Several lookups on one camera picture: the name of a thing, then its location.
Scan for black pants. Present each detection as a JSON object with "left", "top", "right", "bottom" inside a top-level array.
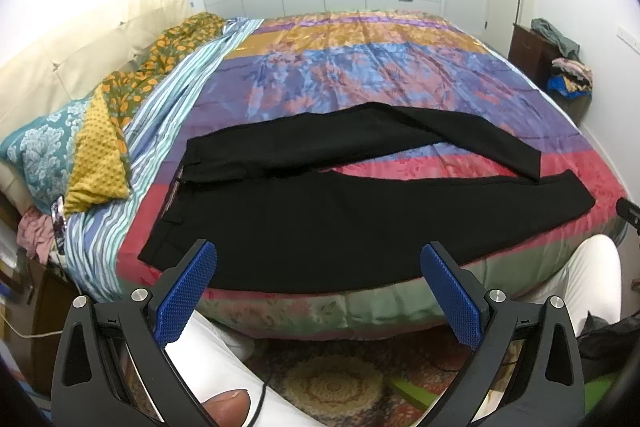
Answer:
[{"left": 140, "top": 102, "right": 596, "bottom": 295}]

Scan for person's thumb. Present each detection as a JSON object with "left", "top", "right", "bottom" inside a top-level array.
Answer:
[{"left": 202, "top": 389, "right": 250, "bottom": 427}]

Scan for person's white trouser leg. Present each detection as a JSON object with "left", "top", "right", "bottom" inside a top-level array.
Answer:
[{"left": 165, "top": 311, "right": 319, "bottom": 426}]

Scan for blue striped bed sheet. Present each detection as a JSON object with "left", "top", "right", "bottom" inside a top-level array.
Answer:
[{"left": 65, "top": 17, "right": 262, "bottom": 303}]

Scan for pink crumpled cloth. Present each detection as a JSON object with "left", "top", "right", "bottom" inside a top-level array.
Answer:
[{"left": 16, "top": 206, "right": 58, "bottom": 265}]

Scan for yellow dotted pillow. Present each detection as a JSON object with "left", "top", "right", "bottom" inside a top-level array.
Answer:
[{"left": 64, "top": 88, "right": 129, "bottom": 216}]

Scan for patterned floor rug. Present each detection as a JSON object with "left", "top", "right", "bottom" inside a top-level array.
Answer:
[{"left": 245, "top": 326, "right": 470, "bottom": 426}]

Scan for teal floral pillow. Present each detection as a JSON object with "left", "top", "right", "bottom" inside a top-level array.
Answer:
[{"left": 1, "top": 95, "right": 91, "bottom": 213}]

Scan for green orange floral cloth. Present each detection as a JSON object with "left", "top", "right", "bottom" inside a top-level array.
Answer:
[{"left": 101, "top": 12, "right": 226, "bottom": 129}]

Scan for pile of clothes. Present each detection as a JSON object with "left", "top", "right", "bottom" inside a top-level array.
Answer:
[{"left": 530, "top": 17, "right": 593, "bottom": 100}]

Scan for cream padded headboard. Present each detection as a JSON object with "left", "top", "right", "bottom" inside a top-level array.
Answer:
[{"left": 1, "top": 0, "right": 192, "bottom": 136}]

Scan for dark wooden side cabinet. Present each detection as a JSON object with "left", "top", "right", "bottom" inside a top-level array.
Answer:
[{"left": 508, "top": 24, "right": 561, "bottom": 91}]

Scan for multicolour floral bedspread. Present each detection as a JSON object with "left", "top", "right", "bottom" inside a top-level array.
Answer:
[{"left": 115, "top": 12, "right": 626, "bottom": 340}]

